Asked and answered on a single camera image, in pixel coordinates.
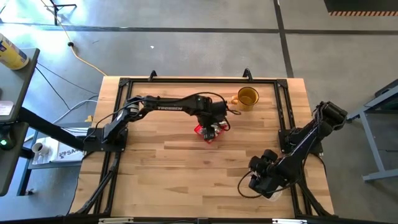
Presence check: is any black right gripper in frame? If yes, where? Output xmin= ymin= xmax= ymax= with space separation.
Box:
xmin=248 ymin=148 xmax=280 ymax=197

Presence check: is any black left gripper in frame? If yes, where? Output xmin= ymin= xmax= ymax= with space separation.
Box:
xmin=196 ymin=101 xmax=230 ymax=141

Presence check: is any red plastic basket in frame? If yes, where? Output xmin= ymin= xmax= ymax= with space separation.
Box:
xmin=194 ymin=121 xmax=226 ymax=144

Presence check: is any amber glass mug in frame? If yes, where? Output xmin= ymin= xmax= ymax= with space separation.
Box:
xmin=230 ymin=86 xmax=260 ymax=112

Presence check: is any white printed box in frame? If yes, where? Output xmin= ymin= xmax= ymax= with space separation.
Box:
xmin=32 ymin=136 xmax=87 ymax=165

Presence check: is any black diagonal support bar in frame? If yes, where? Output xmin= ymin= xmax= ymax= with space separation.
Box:
xmin=17 ymin=106 xmax=86 ymax=152

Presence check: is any white cup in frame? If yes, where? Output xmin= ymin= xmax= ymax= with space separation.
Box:
xmin=32 ymin=142 xmax=50 ymax=156

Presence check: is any black hazard striped mat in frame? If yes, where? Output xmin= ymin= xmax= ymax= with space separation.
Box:
xmin=323 ymin=0 xmax=398 ymax=17

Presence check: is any black tripod stand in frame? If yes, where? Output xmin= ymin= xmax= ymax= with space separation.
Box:
xmin=49 ymin=0 xmax=78 ymax=26

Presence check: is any dark grey desk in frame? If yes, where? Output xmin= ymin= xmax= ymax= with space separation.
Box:
xmin=0 ymin=47 xmax=40 ymax=124

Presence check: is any white label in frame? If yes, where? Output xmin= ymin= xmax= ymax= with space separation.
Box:
xmin=0 ymin=101 xmax=15 ymax=116

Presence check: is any black computer mouse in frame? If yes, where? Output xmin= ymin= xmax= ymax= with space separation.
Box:
xmin=0 ymin=130 xmax=16 ymax=152

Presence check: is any yellow wipes canister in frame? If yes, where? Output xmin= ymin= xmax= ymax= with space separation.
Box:
xmin=0 ymin=32 xmax=30 ymax=70

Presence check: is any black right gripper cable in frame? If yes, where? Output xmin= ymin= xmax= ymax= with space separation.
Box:
xmin=237 ymin=170 xmax=268 ymax=199

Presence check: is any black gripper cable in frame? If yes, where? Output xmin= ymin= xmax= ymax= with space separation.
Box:
xmin=183 ymin=91 xmax=243 ymax=116
xmin=237 ymin=170 xmax=268 ymax=199

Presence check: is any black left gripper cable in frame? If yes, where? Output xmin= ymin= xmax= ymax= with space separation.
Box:
xmin=183 ymin=91 xmax=243 ymax=116

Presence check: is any silver metal bracket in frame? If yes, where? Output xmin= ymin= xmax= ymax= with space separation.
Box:
xmin=98 ymin=217 xmax=135 ymax=224
xmin=272 ymin=218 xmax=308 ymax=224

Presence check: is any grey metal table frame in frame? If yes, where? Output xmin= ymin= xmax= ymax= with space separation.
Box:
xmin=343 ymin=78 xmax=398 ymax=183

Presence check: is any white cable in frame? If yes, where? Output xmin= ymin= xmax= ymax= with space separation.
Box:
xmin=52 ymin=98 xmax=100 ymax=124

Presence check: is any yellow floor cable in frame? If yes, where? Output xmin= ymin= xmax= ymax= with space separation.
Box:
xmin=39 ymin=0 xmax=108 ymax=77

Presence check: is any black floor cable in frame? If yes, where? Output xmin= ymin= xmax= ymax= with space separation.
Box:
xmin=35 ymin=61 xmax=100 ymax=96
xmin=34 ymin=66 xmax=72 ymax=111

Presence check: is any blue metal shelf frame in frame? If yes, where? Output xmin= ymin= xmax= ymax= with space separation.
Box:
xmin=16 ymin=129 xmax=82 ymax=197

